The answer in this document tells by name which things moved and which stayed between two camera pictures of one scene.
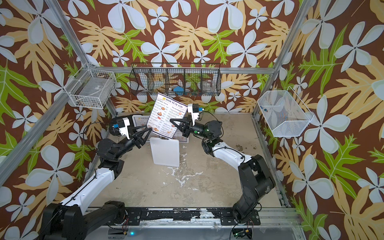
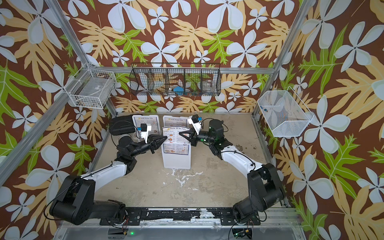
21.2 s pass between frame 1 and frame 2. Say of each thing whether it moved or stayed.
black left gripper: moved
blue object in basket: stayed
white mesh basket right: stayed
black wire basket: stayed
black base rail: stayed
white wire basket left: stayed
